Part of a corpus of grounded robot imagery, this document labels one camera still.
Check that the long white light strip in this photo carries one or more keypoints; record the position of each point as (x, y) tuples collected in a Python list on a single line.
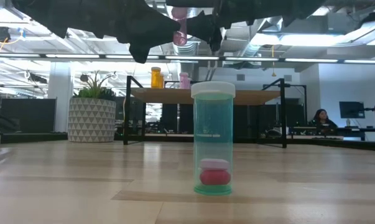
[(252, 59), (364, 61), (13, 55), (118, 57), (311, 60), (191, 58), (72, 56)]

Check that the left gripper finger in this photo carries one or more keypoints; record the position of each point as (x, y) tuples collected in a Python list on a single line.
[(237, 12), (112, 21)]

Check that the small red pink object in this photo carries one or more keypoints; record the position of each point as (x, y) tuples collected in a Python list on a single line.
[(215, 177)]

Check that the black computer monitor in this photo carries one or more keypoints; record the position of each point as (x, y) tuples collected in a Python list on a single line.
[(352, 109)]

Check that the black ceiling device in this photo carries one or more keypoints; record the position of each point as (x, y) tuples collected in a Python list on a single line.
[(2, 33)]

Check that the office desk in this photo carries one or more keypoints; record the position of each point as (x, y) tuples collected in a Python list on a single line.
[(355, 132)]

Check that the green medicine bottle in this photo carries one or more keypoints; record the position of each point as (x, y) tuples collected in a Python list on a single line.
[(212, 124)]

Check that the yellow hanging pendant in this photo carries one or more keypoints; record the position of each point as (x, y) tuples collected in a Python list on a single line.
[(273, 74)]

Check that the white building column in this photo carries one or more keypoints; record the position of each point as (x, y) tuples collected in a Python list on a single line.
[(60, 99)]

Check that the pink medicine bottle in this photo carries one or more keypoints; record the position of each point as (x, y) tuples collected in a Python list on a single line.
[(180, 39), (184, 81)]

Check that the wooden shelf with black legs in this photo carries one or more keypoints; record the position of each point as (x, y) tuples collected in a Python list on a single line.
[(174, 96)]

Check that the green plant in patterned pot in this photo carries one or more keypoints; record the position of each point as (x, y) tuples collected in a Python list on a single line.
[(92, 118)]

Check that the black aluminium table frame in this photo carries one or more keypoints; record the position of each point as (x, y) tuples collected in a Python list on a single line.
[(25, 138)]

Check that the person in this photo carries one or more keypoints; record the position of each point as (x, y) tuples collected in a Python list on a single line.
[(323, 119)]

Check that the small orange medicine bottle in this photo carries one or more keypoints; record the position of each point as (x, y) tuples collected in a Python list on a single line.
[(162, 82), (155, 78)]

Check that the black office partition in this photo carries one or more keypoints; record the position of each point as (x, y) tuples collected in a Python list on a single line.
[(35, 115)]

